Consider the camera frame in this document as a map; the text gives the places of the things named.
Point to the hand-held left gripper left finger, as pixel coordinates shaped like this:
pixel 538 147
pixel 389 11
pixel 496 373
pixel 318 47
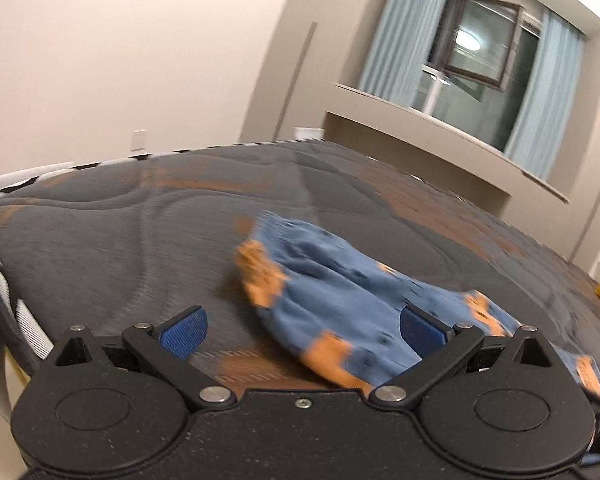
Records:
pixel 182 332

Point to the light blue curtain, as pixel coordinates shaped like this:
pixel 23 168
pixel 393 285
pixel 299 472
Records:
pixel 542 100
pixel 400 35

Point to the grey quilted mattress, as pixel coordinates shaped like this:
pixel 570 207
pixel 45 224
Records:
pixel 130 240

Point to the window with open sash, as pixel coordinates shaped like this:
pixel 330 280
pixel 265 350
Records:
pixel 475 50

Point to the beige window seat cabinet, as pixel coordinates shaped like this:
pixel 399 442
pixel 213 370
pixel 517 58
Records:
pixel 430 130

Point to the blue pants with orange cars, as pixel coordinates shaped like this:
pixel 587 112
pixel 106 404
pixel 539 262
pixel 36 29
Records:
pixel 340 300

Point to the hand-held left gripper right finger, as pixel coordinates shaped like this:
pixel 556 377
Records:
pixel 420 332

